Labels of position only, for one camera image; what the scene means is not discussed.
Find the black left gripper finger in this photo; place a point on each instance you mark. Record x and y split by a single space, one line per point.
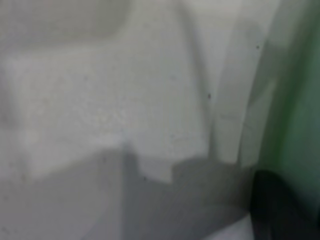
275 212

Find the green round plate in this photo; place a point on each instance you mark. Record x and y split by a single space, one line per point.
300 112

